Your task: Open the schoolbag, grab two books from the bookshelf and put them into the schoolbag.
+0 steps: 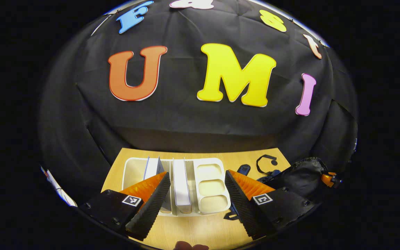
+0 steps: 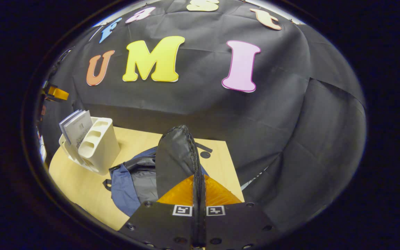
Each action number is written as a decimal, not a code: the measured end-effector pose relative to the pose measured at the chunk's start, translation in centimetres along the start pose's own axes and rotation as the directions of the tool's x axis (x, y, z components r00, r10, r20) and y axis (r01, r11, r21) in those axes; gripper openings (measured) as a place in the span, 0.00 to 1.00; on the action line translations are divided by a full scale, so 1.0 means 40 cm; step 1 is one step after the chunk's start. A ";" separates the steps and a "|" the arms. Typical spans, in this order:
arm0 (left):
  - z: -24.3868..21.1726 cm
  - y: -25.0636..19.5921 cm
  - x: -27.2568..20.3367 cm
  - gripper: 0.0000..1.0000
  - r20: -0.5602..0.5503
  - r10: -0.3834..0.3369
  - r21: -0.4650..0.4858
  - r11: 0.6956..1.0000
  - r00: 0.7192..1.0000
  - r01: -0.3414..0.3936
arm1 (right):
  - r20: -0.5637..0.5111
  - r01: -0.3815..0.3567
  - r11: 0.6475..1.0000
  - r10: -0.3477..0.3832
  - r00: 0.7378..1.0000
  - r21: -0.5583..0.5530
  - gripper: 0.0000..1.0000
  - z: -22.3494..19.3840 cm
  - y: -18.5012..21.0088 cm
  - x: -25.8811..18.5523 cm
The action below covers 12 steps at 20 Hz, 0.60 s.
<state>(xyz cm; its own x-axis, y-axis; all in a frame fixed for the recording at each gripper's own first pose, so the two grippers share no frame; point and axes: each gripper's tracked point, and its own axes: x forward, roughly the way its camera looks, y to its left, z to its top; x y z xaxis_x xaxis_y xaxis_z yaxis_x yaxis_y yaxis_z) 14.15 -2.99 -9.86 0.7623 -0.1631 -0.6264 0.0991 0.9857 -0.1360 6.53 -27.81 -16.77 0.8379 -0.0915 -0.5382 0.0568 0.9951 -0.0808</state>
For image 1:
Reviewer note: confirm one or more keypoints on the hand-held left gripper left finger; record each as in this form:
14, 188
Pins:
153, 205

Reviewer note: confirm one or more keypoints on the blue and black schoolbag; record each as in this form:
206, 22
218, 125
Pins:
300, 177

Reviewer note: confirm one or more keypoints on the white plastic bookshelf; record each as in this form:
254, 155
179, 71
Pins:
212, 187

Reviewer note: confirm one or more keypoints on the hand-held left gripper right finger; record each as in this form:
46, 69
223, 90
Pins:
243, 205

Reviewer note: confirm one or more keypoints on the colourful printed board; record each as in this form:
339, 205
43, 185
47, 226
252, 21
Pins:
59, 189

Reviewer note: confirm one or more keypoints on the black backdrop cloth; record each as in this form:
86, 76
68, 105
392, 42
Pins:
186, 121

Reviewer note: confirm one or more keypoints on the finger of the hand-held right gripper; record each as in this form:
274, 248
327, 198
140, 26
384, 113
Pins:
327, 179

